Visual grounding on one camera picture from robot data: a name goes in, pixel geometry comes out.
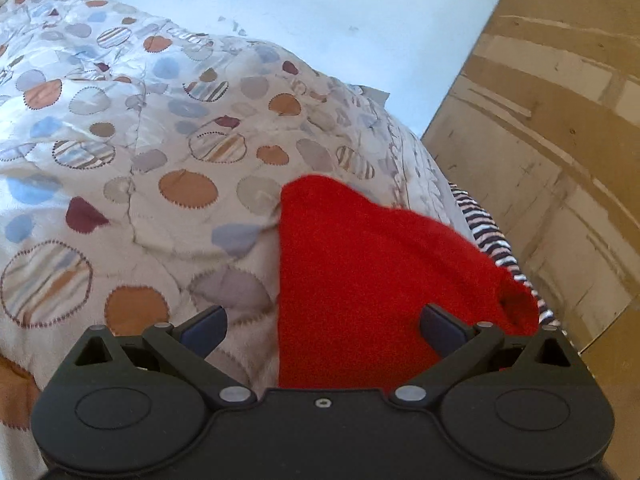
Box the red knit sweater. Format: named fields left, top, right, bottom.
left=278, top=176, right=538, bottom=391

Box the navy white striped bedsheet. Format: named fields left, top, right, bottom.
left=449, top=183, right=568, bottom=337

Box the circle patterned quilt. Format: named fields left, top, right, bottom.
left=1, top=0, right=470, bottom=479

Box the brown cardboard panel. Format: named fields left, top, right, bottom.
left=423, top=0, right=639, bottom=479

